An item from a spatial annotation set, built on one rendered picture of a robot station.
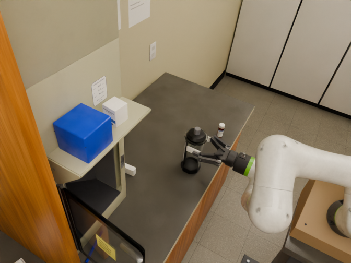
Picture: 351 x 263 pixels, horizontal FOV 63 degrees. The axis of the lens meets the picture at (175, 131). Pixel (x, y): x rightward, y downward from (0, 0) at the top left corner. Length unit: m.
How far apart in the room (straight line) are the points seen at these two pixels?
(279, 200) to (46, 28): 0.70
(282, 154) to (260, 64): 3.05
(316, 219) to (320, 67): 2.59
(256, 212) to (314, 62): 3.00
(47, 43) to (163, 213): 0.90
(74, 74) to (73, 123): 0.12
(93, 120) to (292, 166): 0.55
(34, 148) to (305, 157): 0.70
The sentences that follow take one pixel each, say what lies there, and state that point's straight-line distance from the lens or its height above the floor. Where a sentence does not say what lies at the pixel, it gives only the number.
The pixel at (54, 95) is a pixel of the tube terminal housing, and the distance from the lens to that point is 0.73.
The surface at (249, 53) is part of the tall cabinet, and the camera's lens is 3.83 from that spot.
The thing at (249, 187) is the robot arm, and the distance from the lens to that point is 1.30.
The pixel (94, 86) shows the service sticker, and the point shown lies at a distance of 0.83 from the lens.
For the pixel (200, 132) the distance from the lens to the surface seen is 1.34.
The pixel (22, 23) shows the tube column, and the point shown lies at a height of 1.84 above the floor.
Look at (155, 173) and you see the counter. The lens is 1.46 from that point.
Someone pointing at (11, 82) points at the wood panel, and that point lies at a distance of 0.53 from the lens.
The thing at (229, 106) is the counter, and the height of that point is 0.94.
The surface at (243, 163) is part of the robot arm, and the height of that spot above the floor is 1.15.
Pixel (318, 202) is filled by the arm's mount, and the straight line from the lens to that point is 1.37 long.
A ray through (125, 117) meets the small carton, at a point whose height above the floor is 1.53.
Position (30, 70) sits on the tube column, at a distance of 0.66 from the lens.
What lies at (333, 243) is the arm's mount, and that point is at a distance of 1.39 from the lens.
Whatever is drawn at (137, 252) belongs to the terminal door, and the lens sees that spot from 0.77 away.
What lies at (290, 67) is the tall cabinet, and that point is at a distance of 3.78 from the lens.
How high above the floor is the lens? 2.08
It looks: 43 degrees down
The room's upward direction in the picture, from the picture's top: 7 degrees clockwise
